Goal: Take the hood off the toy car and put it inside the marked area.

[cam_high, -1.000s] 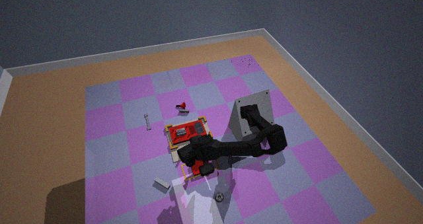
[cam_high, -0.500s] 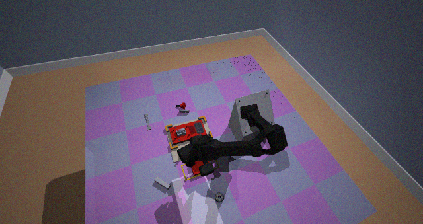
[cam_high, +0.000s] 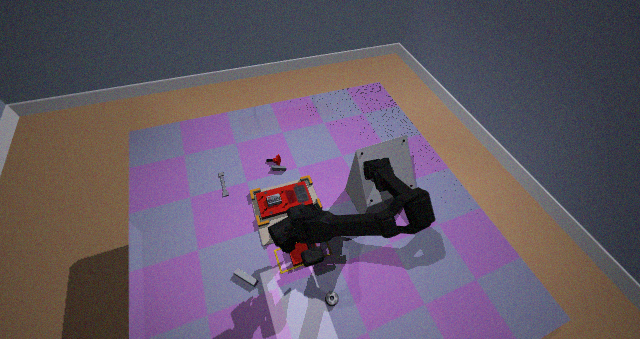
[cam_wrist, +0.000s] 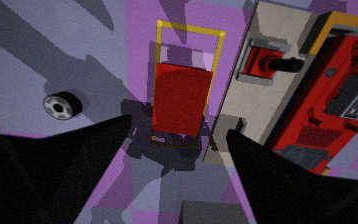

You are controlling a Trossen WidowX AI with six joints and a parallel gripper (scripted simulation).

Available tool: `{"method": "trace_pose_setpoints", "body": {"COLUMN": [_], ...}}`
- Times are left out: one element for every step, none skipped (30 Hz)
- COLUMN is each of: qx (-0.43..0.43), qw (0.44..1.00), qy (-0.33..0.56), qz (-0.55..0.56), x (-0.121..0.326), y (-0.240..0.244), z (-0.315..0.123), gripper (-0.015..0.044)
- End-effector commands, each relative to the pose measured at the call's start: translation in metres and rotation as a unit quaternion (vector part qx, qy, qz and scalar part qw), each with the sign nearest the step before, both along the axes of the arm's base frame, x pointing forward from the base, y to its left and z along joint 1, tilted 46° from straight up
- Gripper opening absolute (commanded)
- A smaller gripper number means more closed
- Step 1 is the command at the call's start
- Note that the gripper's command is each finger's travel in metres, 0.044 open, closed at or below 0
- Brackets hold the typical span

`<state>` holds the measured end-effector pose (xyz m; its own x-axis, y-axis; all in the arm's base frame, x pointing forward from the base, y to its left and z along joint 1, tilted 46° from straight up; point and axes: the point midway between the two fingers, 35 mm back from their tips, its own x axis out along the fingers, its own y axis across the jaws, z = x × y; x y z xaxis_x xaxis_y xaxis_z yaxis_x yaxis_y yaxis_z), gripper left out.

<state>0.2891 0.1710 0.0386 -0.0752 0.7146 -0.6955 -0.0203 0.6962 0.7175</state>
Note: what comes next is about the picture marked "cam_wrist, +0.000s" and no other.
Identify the black toy car wheel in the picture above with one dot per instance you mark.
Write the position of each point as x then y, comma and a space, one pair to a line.
62, 105

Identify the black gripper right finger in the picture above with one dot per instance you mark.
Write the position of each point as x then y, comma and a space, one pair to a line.
279, 191

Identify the yellow tape outline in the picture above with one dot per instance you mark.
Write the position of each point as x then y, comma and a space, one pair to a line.
221, 34

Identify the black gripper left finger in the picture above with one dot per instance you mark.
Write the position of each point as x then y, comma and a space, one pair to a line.
60, 172

